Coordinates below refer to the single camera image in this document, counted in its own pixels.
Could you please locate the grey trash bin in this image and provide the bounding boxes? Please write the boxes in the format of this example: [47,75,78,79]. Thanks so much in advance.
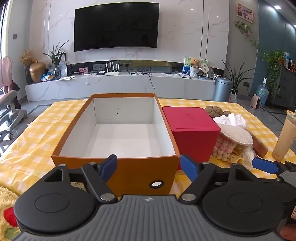
[213,76,233,102]

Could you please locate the framed wall picture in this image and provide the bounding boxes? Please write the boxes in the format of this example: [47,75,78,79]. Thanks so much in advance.
[236,3,254,24]

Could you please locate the yellow plush toy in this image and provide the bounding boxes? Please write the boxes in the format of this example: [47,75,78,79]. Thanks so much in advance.
[0,185,23,241]

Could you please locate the black picture frame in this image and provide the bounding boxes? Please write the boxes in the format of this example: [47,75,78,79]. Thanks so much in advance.
[52,53,67,77]

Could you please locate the trailing vine plant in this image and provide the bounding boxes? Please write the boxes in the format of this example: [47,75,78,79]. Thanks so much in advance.
[233,21,259,56]

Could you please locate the black cables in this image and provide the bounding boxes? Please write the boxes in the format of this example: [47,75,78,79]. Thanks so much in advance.
[126,67,156,90]

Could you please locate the white router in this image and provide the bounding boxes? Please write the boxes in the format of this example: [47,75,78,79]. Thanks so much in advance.
[105,61,120,76]

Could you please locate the yellow checked tablecloth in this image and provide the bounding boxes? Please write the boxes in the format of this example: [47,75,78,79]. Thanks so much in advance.
[0,97,296,209]

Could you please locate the clear plastic bag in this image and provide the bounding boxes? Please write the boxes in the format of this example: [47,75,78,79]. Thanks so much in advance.
[240,144,257,171]

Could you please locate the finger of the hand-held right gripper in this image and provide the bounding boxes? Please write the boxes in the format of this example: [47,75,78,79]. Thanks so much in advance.
[252,158,286,175]

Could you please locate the milk tea cup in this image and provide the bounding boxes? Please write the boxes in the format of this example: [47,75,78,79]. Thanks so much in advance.
[272,110,296,161]

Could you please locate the gold acorn vase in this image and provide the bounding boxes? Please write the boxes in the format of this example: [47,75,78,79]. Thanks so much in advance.
[29,61,46,83]

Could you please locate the dark cabinet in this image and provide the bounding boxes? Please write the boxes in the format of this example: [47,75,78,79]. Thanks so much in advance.
[276,66,296,110]

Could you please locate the red lidded box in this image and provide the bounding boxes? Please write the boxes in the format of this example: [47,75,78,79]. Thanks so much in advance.
[162,107,221,171]

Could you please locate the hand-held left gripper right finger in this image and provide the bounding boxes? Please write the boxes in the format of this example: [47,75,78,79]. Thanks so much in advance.
[179,154,255,204]

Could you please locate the pink heater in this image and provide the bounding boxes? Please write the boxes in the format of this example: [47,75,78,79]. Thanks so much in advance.
[251,94,261,109]

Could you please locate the pink white puffy cloth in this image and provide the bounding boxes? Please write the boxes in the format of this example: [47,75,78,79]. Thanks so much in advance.
[212,134,238,161]

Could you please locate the white marble console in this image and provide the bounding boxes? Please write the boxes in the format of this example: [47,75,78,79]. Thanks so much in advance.
[24,61,222,102]

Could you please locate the bushy potted plant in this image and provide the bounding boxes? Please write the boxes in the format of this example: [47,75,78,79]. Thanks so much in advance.
[261,50,287,98]

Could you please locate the person's right hand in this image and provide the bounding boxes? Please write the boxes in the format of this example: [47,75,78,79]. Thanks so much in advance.
[280,224,296,241]

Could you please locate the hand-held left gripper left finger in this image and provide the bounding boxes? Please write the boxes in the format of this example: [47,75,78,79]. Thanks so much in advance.
[43,155,118,204]

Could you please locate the brown teddy bear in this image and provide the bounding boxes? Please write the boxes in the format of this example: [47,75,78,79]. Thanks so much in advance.
[190,58,200,79]

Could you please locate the brown box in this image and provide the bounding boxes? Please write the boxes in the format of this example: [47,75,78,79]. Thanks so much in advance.
[251,133,270,158]

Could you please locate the green potted plant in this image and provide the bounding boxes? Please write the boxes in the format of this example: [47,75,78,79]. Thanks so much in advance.
[44,40,69,70]

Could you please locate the black wall television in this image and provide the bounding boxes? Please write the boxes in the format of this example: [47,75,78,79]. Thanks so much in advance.
[73,2,160,52]

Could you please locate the snack bags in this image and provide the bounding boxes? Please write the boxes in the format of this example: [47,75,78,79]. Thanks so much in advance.
[41,71,62,82]

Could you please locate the dried flower bunch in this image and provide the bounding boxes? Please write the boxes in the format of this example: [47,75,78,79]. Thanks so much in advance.
[20,50,35,67]

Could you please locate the beige woven pad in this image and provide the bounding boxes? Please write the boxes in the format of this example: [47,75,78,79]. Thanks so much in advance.
[218,123,253,146]

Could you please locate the orange cardboard box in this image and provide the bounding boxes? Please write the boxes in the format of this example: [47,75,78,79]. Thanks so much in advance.
[51,93,180,197]

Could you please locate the pink chair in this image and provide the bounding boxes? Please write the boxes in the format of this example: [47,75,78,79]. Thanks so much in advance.
[0,56,28,139]

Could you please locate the long-leaf potted plant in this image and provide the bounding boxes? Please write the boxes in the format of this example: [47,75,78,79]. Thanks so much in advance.
[222,60,255,93]

